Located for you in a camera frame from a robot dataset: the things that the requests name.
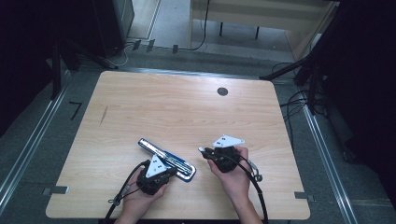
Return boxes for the white floor cable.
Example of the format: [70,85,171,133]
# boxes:
[115,43,135,68]

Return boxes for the person's right hand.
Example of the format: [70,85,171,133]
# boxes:
[206,145,252,205]

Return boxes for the grey tape strip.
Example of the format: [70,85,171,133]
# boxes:
[41,185,70,196]
[293,191,316,203]

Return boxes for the metal floor rail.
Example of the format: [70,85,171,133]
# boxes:
[0,69,75,216]
[302,104,359,224]
[120,66,295,87]

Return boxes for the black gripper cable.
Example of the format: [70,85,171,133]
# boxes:
[102,159,151,224]
[222,153,270,224]

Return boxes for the black floor tape mark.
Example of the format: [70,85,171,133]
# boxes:
[68,101,83,121]

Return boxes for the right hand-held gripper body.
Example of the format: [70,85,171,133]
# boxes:
[206,133,246,174]

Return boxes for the light wooden furniture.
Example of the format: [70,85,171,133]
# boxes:
[188,0,340,62]

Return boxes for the black floor cables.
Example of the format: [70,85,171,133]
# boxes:
[270,62,328,150]

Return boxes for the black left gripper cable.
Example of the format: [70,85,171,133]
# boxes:
[102,159,151,224]

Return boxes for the dark curtain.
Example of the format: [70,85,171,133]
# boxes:
[0,0,94,138]
[323,0,396,209]

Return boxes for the black hanging cable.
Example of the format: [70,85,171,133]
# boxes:
[178,0,211,52]

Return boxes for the person's left hand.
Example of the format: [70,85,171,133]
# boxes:
[121,169,168,218]

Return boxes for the black metal stand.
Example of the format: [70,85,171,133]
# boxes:
[259,52,325,116]
[50,36,120,101]

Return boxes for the black cabinet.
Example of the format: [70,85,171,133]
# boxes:
[90,0,135,59]

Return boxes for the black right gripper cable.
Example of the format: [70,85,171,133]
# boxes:
[222,153,270,224]

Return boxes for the grey cable clip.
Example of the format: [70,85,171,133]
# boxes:
[247,159,264,183]
[107,193,124,207]

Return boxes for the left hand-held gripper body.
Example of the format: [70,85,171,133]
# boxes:
[135,153,172,196]

